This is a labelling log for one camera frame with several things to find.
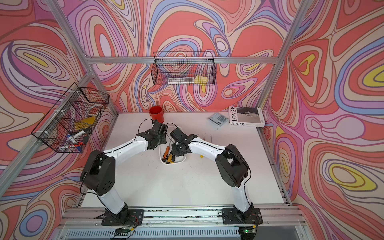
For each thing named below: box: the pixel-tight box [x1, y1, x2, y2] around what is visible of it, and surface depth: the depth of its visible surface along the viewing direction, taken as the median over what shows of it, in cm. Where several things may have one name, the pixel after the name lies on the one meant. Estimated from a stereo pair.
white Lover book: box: [228, 106, 266, 128], surface depth 115 cm
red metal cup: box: [149, 105, 165, 124], surface depth 112 cm
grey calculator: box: [208, 112, 229, 127], surface depth 117 cm
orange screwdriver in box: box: [162, 141, 171, 162], surface depth 95 cm
